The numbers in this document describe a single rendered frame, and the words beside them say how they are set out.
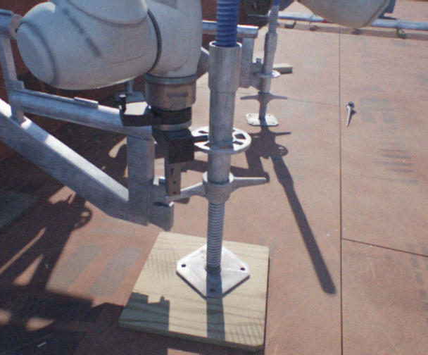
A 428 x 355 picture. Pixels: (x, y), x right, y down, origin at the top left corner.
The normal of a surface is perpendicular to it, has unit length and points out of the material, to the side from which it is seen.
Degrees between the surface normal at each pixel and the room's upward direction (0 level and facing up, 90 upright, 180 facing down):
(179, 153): 90
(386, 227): 0
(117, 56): 107
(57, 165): 90
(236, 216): 0
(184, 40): 92
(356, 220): 0
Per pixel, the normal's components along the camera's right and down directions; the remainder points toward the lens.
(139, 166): -0.29, 0.47
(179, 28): 0.68, 0.27
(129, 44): 0.75, 0.59
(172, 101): 0.36, 0.49
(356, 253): 0.04, -0.86
